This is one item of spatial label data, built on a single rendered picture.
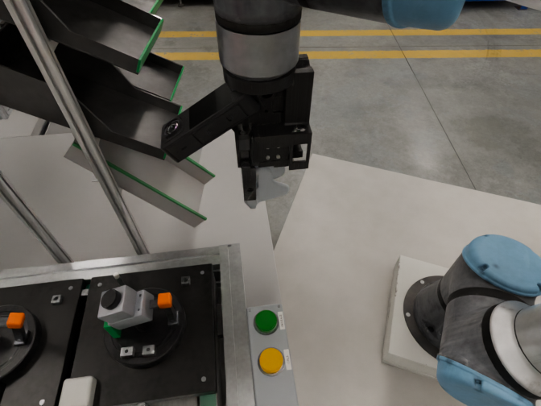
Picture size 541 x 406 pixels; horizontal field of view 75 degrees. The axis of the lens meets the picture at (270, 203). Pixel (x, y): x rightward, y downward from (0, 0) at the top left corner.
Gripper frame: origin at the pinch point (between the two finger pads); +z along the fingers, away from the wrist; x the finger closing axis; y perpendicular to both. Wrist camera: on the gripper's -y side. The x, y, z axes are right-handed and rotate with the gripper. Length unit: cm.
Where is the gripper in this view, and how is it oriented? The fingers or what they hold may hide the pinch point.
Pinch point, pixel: (247, 200)
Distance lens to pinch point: 49.4
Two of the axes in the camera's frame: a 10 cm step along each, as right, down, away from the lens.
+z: 0.0, 6.5, 7.6
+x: -1.3, -7.5, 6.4
